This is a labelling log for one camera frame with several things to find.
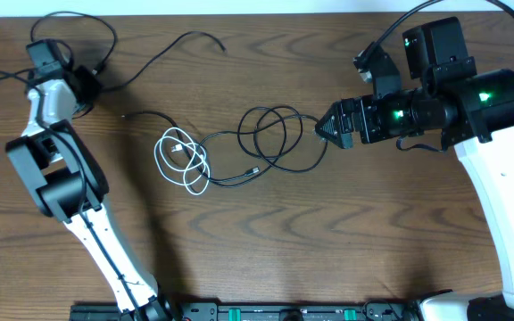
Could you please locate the white usb cable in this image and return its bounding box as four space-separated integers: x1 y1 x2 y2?
153 127 211 197

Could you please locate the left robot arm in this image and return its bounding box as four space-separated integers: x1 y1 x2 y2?
5 39 182 320

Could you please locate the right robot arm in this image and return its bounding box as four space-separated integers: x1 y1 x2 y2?
315 17 514 320

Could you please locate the left camera cable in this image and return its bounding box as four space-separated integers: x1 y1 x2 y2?
0 11 151 321

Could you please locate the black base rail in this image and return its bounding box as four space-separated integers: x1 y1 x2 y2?
69 301 423 321

